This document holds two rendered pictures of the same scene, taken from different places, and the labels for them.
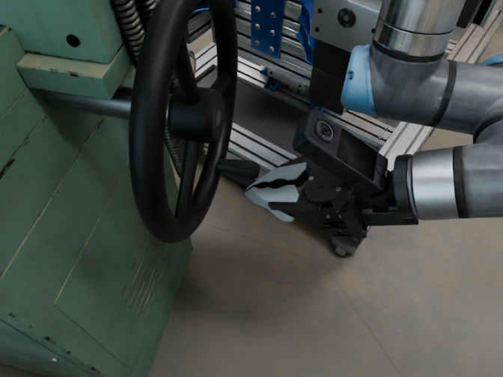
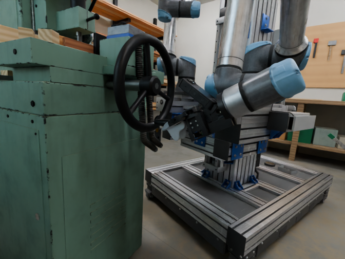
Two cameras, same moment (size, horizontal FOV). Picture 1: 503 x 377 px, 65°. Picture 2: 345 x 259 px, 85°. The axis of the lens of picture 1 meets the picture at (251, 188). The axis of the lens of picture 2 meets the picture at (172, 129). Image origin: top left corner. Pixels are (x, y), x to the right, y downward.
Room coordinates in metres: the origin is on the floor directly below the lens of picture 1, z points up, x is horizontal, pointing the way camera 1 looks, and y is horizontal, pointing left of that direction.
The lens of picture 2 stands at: (-0.23, -0.18, 0.78)
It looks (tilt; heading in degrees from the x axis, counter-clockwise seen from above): 10 degrees down; 16
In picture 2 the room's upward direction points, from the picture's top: 3 degrees clockwise
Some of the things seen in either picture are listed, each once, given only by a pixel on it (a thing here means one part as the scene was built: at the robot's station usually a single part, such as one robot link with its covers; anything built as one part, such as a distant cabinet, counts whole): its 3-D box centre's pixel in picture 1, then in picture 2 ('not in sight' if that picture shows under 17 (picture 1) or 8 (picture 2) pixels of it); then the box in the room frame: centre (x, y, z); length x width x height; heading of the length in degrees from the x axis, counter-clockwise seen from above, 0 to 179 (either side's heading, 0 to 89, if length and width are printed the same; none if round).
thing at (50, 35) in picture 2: not in sight; (49, 38); (0.20, 0.31, 0.92); 0.04 x 0.03 x 0.04; 108
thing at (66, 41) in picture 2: not in sight; (91, 52); (0.40, 0.34, 0.93); 0.20 x 0.02 x 0.05; 167
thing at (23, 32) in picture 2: not in sight; (26, 37); (0.20, 0.38, 0.92); 0.03 x 0.03 x 0.04; 44
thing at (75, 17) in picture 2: not in sight; (75, 24); (0.40, 0.41, 1.03); 0.14 x 0.07 x 0.09; 77
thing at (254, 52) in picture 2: not in sight; (257, 58); (0.78, -0.29, 0.98); 0.13 x 0.12 x 0.14; 74
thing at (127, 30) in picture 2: not in sight; (129, 35); (0.42, 0.19, 0.99); 0.13 x 0.11 x 0.06; 167
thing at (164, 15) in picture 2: not in sight; (168, 9); (0.79, 0.18, 1.23); 0.11 x 0.08 x 0.11; 102
